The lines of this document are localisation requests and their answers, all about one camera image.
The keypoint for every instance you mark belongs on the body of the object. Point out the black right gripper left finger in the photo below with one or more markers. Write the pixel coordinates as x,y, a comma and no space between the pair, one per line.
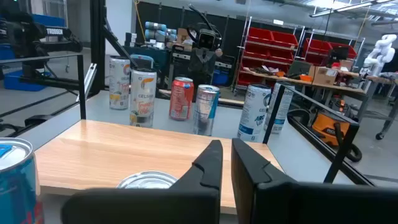
205,180

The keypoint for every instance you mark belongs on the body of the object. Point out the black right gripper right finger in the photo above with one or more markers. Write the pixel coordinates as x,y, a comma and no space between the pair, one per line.
248,180

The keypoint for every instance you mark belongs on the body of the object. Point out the red Fanta soda can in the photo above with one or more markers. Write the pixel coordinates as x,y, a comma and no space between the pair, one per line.
147,181
181,98

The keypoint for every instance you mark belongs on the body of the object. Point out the silver blue Red Bull can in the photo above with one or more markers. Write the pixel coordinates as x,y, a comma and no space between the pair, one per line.
206,109
18,186

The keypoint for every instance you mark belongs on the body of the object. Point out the white Celsius can orange print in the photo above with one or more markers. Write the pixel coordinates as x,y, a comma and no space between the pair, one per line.
119,82
142,98

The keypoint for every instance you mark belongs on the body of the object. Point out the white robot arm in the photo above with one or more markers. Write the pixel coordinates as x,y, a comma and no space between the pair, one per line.
381,53

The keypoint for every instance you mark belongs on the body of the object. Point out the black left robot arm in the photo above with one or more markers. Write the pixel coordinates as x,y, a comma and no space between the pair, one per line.
18,34

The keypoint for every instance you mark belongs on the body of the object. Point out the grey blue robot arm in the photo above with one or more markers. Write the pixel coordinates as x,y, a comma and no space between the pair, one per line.
155,31

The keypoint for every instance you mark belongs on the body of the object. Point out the white Celsius can blue print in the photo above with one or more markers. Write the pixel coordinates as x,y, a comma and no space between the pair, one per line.
287,102
252,112

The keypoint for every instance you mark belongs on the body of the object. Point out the orange shop vacuum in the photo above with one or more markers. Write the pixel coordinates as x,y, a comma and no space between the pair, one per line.
326,127

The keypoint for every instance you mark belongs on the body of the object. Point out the cardboard box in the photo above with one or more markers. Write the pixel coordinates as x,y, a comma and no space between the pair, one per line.
325,76

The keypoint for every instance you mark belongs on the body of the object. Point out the wooden workbench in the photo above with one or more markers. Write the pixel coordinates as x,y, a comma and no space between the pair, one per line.
348,90

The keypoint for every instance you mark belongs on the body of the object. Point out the blue-framed screen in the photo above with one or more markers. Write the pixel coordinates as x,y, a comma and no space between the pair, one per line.
141,59

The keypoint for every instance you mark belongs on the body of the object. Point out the red bin rack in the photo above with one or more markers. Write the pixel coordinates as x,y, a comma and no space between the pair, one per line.
270,39
317,46

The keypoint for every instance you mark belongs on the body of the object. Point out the blue plastic bin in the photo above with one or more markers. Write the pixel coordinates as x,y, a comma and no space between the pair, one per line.
25,82

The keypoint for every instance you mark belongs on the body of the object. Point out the black robot with camera head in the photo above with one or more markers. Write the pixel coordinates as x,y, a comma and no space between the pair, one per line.
205,40

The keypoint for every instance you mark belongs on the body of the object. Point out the black aluminium table frame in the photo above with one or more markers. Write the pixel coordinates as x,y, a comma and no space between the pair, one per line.
98,46

